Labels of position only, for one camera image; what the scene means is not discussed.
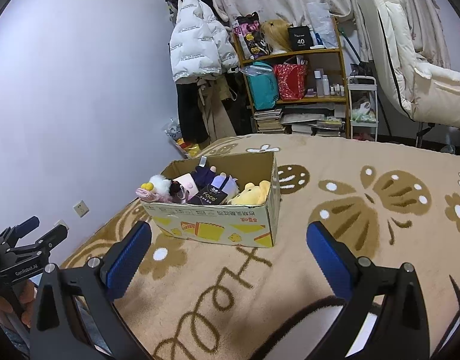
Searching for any pink towel roll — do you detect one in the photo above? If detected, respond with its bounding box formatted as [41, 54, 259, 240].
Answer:
[135, 188, 159, 203]

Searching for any white fluffy chick plush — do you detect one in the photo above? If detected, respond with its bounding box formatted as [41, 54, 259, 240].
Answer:
[140, 175, 182, 203]

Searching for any pink square plush cushion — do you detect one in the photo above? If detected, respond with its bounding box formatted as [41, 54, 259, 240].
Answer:
[174, 173, 199, 203]

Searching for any black tissue pack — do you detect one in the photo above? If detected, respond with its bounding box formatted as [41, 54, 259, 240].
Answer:
[188, 184, 227, 206]

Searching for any yellow Pooh plush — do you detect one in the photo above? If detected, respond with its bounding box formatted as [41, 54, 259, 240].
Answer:
[229, 180, 271, 206]

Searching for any purple plush doll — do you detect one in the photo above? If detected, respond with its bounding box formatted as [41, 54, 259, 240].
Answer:
[191, 166, 240, 198]

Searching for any person's left hand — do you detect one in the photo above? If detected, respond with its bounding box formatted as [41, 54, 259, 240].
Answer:
[0, 280, 36, 328]

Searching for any beige patterned carpet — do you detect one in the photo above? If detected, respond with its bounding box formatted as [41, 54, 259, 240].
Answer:
[65, 134, 460, 359]

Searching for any open cardboard box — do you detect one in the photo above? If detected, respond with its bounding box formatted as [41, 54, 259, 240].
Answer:
[140, 152, 280, 248]

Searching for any plastic bag of toys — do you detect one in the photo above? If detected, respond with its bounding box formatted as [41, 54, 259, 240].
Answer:
[163, 118, 200, 158]

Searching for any black hanging coat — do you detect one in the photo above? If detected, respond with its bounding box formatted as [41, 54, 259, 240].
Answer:
[176, 83, 209, 144]

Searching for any white trolley cart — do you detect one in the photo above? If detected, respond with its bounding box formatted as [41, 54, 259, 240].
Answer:
[347, 75, 378, 141]

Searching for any white duvet on rack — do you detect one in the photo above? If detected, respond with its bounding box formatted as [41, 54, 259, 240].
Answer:
[358, 0, 460, 129]

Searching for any stack of books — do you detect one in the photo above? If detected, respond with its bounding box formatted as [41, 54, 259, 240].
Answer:
[254, 108, 284, 133]

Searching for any beige hanging coat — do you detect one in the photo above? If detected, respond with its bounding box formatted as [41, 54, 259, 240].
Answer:
[199, 76, 236, 143]

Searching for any wooden shelf unit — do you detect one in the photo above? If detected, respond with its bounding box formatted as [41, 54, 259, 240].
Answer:
[232, 12, 349, 137]

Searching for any teal bag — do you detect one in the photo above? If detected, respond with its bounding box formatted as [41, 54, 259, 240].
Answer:
[240, 62, 279, 111]

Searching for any white puffer jacket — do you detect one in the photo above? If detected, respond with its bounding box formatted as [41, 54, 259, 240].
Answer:
[170, 0, 239, 85]

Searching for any red gift bag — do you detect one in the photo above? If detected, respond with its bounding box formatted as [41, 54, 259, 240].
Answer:
[274, 63, 306, 102]

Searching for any black box marked 40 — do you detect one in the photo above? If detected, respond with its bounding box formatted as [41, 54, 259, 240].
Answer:
[288, 26, 313, 51]

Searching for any blonde wig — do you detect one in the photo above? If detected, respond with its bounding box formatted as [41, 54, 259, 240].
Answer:
[261, 19, 292, 55]

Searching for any upper wall socket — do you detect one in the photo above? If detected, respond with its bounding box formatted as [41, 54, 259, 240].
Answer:
[73, 200, 89, 218]

